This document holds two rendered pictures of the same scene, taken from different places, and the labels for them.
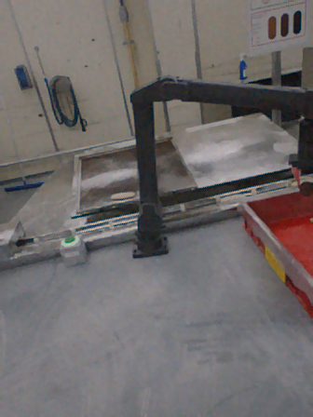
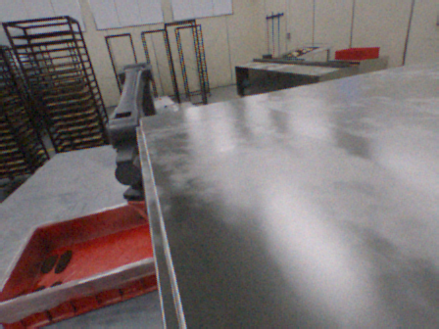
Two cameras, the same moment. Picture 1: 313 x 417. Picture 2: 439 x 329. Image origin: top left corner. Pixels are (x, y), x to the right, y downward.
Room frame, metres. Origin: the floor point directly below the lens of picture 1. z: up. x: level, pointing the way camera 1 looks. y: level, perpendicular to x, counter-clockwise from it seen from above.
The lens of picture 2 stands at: (0.96, -1.11, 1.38)
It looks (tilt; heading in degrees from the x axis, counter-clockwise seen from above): 25 degrees down; 79
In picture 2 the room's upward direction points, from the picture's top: 8 degrees counter-clockwise
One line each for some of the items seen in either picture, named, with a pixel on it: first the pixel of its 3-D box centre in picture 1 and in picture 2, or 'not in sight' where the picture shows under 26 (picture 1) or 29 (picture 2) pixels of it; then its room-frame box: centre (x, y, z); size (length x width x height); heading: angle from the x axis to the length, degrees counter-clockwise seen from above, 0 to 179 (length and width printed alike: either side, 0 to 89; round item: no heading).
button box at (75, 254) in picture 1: (74, 254); not in sight; (0.97, 0.30, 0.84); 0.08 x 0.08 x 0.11; 3
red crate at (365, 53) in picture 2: not in sight; (356, 53); (4.03, 2.53, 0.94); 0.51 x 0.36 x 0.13; 97
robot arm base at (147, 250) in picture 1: (148, 238); not in sight; (0.94, 0.04, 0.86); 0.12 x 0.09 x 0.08; 84
